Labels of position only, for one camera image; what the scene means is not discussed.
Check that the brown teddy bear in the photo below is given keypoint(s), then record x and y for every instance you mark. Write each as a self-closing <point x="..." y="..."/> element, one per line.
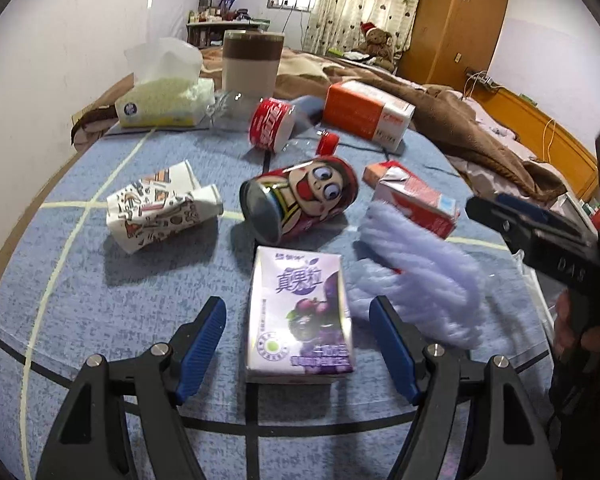
<point x="377" y="42"/>

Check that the clear bottle with red label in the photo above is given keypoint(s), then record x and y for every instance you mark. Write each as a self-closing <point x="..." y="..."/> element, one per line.
<point x="270" y="122"/>

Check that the patterned paper cup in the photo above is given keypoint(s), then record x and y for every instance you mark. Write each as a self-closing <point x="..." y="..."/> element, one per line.
<point x="155" y="205"/>

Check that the wooden bed headboard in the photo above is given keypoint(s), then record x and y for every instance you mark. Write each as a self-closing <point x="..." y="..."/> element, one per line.
<point x="545" y="135"/>

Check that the red white drink carton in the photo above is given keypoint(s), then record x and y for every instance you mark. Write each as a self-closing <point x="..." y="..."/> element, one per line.
<point x="415" y="200"/>

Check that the purple milk carton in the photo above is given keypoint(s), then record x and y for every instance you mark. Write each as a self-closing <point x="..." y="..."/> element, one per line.
<point x="300" y="310"/>

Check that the white power strip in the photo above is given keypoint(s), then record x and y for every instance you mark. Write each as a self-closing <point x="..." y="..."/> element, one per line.
<point x="486" y="81"/>

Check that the blue checked tablecloth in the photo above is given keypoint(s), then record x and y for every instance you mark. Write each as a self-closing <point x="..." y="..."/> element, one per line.
<point x="80" y="285"/>

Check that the person's right hand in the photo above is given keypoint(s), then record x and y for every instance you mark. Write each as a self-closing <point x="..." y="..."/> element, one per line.
<point x="564" y="325"/>

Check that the patterned curtain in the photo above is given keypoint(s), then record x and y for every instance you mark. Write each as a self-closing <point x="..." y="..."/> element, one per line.
<point x="365" y="0"/>

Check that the beige brown lidded canister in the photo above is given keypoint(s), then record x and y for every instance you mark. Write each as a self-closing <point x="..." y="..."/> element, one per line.
<point x="252" y="65"/>

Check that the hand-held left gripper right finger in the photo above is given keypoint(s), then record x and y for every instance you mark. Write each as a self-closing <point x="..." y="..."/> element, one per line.
<point x="392" y="345"/>

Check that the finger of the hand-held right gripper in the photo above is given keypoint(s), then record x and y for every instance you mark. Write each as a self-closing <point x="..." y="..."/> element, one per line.
<point x="495" y="222"/>
<point x="530" y="210"/>

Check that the wooden wardrobe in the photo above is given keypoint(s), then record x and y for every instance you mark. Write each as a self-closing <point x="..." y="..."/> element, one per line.
<point x="450" y="20"/>

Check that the orange white cardboard box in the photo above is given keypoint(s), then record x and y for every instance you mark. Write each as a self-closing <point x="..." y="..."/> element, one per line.
<point x="365" y="110"/>

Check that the lilac bubble wrap sheet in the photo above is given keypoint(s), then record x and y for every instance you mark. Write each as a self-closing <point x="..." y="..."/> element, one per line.
<point x="425" y="275"/>

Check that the brown fleece blanket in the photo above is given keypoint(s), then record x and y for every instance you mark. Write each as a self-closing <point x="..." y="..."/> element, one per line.
<point x="445" y="120"/>

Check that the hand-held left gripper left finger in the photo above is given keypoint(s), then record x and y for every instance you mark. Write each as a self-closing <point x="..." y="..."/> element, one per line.
<point x="202" y="345"/>

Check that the yellow white tissue pack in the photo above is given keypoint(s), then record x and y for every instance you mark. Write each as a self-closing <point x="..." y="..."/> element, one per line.
<point x="155" y="102"/>

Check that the red cartoon face can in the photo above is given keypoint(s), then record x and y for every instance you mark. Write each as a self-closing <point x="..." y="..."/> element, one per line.
<point x="305" y="195"/>

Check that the pink bed sheet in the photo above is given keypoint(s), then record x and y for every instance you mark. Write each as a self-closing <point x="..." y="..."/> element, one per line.
<point x="490" y="125"/>

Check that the cluttered desk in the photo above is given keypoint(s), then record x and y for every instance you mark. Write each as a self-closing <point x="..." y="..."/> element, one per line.
<point x="215" y="27"/>

